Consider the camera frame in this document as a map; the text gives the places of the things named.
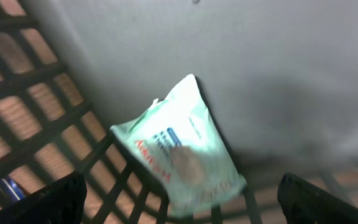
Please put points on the grey plastic basket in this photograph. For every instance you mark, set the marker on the grey plastic basket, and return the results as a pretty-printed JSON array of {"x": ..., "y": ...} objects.
[{"x": 280, "y": 79}]

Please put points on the green wet wipes pack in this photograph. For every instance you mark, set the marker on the green wet wipes pack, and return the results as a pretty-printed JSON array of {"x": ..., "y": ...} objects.
[{"x": 176, "y": 140}]

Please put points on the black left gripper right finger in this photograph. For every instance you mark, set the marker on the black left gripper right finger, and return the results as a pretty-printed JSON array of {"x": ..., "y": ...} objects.
[{"x": 304, "y": 203}]

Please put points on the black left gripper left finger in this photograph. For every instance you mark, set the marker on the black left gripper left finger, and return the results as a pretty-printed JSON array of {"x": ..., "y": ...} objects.
[{"x": 59, "y": 203}]

